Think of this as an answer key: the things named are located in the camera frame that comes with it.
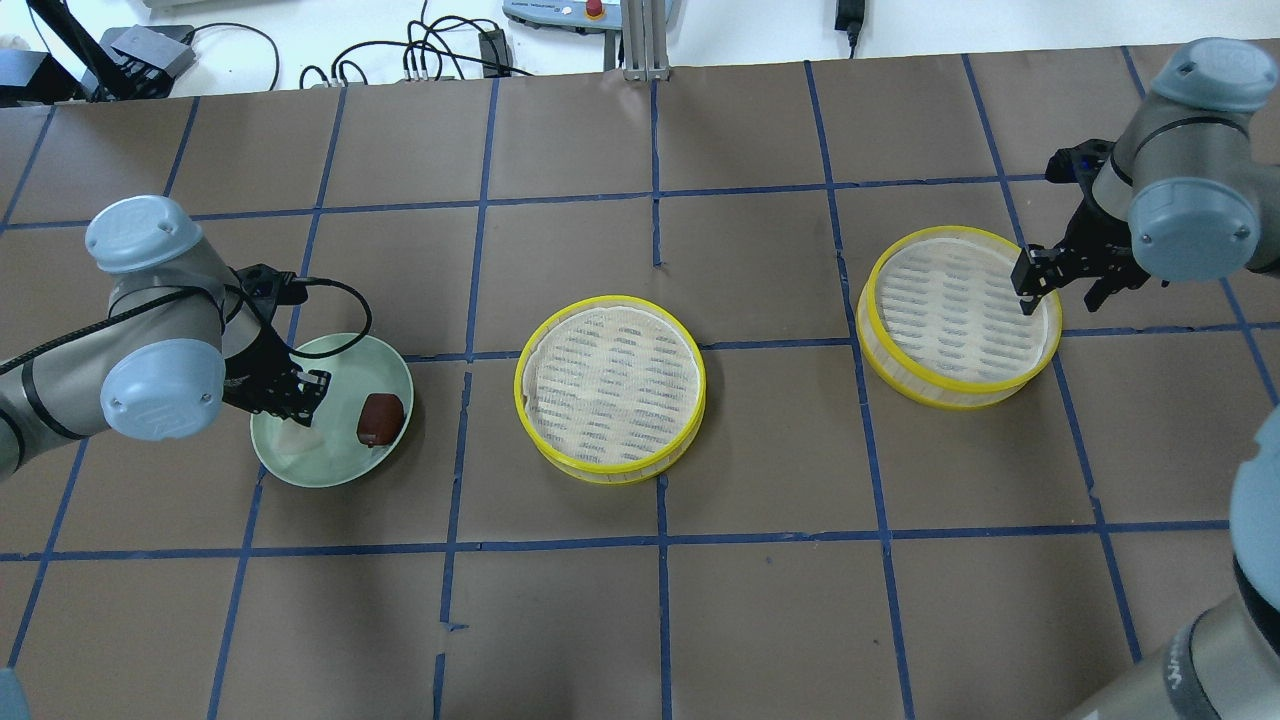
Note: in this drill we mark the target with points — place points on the aluminium frame post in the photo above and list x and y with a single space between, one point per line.
644 30

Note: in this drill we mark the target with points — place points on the yellow bamboo steamer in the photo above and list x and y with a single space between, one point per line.
939 323
611 390

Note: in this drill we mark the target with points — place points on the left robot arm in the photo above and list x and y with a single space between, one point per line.
185 335

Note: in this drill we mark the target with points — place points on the black power adapter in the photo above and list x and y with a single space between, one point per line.
850 19

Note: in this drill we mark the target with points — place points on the light green plate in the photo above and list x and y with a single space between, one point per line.
328 454

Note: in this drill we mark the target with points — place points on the teach pendant with red button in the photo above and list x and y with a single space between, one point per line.
581 17

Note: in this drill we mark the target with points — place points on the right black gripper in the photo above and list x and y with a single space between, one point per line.
1098 252

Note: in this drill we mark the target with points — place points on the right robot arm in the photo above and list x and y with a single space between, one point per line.
1161 241

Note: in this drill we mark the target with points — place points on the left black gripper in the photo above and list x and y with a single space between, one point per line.
256 372

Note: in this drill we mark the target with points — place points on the brown steamed bun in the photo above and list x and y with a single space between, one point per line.
381 420

